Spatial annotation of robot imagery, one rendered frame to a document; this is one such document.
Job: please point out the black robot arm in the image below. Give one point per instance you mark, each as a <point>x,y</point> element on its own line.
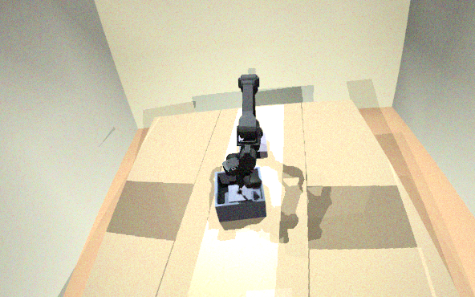
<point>248,129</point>

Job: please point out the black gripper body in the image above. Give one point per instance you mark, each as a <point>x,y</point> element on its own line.
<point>250,180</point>

